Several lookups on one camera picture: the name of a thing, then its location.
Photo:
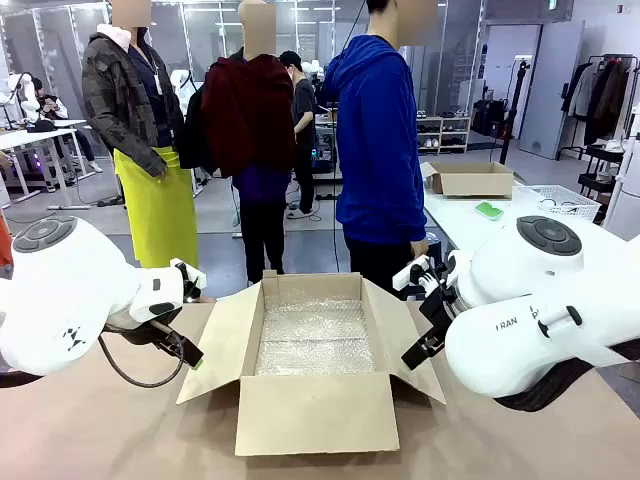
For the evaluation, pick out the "black bag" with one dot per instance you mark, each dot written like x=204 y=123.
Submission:
x=192 y=140

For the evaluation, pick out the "bubble wrap sheet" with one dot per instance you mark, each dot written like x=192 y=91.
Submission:
x=315 y=340

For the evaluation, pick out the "grey open door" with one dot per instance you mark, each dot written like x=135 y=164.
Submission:
x=555 y=90

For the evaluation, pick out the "person in black with cap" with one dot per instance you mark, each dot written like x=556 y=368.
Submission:
x=302 y=115

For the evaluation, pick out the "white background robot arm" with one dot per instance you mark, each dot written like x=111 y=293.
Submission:
x=312 y=66
x=181 y=82
x=27 y=92

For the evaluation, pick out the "wooden shoe rack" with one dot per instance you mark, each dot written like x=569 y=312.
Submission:
x=445 y=135

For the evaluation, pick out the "black equipment cases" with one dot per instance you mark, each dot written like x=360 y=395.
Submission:
x=487 y=117

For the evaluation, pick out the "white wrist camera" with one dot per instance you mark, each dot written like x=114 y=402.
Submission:
x=192 y=280
x=410 y=272

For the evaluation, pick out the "black utility cart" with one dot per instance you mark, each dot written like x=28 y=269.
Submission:
x=600 y=175

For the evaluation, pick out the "white desk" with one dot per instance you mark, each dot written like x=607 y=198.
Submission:
x=30 y=137

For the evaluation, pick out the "person's right forearm blue sleeve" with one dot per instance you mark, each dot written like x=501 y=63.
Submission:
x=412 y=215

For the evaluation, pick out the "cardboard box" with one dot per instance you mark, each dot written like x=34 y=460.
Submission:
x=475 y=182
x=315 y=415

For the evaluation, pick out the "mint green glasses case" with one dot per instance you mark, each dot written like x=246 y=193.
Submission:
x=489 y=209

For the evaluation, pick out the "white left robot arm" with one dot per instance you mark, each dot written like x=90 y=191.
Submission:
x=60 y=300

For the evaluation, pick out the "white perforated plastic basket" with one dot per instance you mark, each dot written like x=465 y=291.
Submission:
x=550 y=195

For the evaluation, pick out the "person in blue hoodie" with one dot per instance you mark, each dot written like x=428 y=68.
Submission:
x=375 y=150

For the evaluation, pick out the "clothes rack with coats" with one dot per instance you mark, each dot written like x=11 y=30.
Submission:
x=605 y=95

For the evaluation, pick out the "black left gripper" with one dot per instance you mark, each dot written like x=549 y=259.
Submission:
x=167 y=340

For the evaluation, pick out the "mannequin with maroon garment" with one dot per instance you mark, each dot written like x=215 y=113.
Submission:
x=250 y=115

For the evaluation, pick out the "white cabinet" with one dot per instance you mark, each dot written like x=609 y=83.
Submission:
x=627 y=200

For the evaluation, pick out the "black tripod stand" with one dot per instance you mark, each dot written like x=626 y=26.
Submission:
x=511 y=125

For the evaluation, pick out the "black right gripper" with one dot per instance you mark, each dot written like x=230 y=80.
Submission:
x=439 y=307

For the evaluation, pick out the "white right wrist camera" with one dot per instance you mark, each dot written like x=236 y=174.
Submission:
x=410 y=272

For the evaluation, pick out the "orange garment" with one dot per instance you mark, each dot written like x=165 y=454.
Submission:
x=4 y=245

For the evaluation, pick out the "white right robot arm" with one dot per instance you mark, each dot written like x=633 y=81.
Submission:
x=525 y=345

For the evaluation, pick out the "person's right hand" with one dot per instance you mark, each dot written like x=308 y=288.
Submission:
x=419 y=248

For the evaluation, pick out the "seated person with dark hair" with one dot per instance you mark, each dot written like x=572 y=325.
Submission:
x=50 y=105

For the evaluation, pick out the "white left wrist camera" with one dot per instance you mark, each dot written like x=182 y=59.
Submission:
x=192 y=280

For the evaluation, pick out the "mannequin camouflage jacket yellow skirt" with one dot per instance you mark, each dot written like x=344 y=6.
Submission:
x=125 y=110

